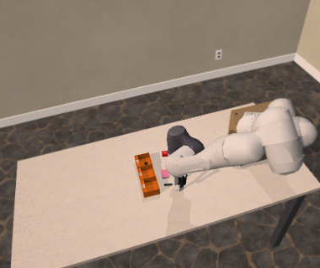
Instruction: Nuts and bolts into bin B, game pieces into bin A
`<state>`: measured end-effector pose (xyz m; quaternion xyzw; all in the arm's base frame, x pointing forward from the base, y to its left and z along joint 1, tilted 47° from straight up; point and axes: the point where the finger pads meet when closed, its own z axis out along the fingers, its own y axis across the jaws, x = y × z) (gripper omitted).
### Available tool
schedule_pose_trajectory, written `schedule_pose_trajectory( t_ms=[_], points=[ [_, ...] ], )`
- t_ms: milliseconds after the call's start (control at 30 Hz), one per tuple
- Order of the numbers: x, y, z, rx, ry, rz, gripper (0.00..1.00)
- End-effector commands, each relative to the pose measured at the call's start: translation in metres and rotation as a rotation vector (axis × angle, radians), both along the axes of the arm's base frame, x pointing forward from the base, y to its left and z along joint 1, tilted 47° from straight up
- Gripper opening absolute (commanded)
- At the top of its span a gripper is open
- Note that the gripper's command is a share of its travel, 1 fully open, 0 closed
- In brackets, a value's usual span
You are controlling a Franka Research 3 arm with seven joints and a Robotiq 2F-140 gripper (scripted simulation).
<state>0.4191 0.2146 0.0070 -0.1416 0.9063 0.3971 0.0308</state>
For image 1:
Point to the orange three-compartment bin rack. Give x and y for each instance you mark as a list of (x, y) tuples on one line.
[(147, 175)]

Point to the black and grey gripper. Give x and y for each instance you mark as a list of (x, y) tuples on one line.
[(181, 181)]

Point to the pink square pad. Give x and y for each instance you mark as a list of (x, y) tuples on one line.
[(165, 173)]

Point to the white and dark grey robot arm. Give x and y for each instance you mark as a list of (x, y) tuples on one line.
[(274, 132)]

